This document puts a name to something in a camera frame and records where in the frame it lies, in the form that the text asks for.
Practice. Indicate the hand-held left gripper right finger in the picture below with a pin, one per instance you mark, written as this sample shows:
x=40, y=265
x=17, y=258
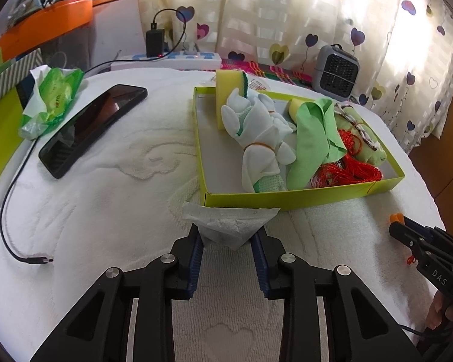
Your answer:
x=258, y=264

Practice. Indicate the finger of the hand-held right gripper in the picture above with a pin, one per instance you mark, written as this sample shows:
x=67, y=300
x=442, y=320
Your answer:
x=409, y=239
x=438, y=235

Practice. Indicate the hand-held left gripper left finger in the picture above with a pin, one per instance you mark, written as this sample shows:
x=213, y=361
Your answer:
x=196, y=260

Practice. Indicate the white tissue packet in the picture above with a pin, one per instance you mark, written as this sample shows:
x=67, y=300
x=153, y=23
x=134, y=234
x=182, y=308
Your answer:
x=226, y=226

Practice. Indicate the lime green cardboard box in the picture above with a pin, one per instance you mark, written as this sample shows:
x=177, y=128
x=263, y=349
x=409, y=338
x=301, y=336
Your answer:
x=287, y=196

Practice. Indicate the red tassel knot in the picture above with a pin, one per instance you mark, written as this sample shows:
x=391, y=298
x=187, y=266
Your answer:
x=347, y=173

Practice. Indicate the green towel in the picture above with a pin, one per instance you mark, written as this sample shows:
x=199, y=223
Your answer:
x=370, y=154

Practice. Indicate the white cloth bundle green mesh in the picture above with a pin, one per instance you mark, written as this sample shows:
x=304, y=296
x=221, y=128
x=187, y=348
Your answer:
x=256, y=162

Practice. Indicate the light green cloth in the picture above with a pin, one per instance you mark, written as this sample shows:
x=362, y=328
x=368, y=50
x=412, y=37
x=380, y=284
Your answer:
x=309, y=139

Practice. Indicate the yellow green sponge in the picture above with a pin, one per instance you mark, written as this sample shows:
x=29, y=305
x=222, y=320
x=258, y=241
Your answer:
x=226, y=86
x=296, y=107

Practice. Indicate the person's right hand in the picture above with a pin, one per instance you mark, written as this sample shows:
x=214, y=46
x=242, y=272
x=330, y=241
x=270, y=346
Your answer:
x=434, y=313

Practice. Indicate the wooden cabinet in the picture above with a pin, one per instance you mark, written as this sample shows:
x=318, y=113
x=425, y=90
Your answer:
x=445, y=166

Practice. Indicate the black phone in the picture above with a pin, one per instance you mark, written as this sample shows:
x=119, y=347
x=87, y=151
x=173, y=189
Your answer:
x=90, y=124

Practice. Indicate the small grey fan heater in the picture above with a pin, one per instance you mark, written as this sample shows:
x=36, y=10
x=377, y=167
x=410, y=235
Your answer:
x=336, y=69

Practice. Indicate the colourful striped cloth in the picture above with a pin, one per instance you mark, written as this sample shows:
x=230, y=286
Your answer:
x=279, y=71

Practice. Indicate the white power strip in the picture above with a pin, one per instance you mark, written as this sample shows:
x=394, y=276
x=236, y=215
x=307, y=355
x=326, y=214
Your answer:
x=181, y=58

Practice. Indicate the green tissue pack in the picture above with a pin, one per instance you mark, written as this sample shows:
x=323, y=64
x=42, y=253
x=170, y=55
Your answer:
x=53, y=94

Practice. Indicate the black power adapter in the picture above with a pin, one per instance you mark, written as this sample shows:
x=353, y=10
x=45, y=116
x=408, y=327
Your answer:
x=154, y=43

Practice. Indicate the heart print curtain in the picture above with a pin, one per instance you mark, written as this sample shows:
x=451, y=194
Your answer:
x=268, y=15

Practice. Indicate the green striped box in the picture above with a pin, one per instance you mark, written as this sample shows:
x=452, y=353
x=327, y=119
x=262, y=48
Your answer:
x=0, y=90

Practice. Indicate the orange tray with clutter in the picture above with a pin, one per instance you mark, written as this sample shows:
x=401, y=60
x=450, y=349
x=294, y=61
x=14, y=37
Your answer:
x=53, y=19

